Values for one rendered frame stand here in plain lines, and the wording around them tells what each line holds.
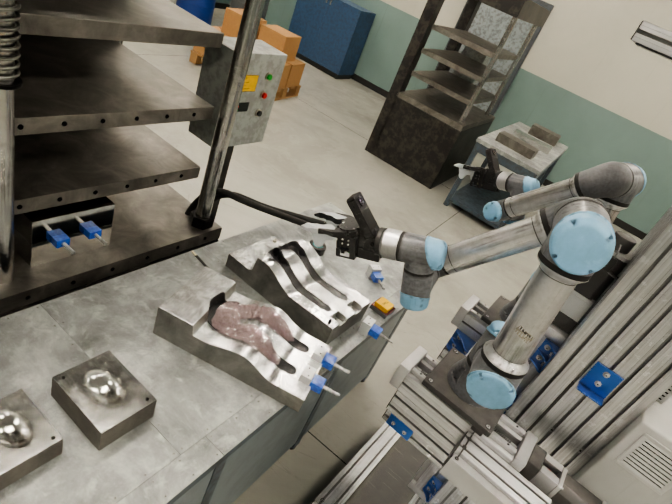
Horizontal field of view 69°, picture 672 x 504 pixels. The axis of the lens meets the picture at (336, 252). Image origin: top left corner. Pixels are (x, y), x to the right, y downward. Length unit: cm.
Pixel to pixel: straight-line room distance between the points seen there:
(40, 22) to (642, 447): 185
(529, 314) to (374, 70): 786
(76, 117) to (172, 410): 85
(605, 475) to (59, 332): 157
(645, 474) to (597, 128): 662
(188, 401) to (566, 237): 103
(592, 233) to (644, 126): 684
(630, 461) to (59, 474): 141
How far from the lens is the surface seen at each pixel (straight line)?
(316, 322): 169
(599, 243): 107
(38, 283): 175
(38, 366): 150
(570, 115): 792
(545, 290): 114
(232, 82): 183
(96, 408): 133
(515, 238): 124
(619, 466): 163
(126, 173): 184
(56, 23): 151
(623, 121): 788
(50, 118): 156
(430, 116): 559
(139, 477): 132
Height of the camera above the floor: 195
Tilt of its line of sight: 31 degrees down
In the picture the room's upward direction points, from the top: 24 degrees clockwise
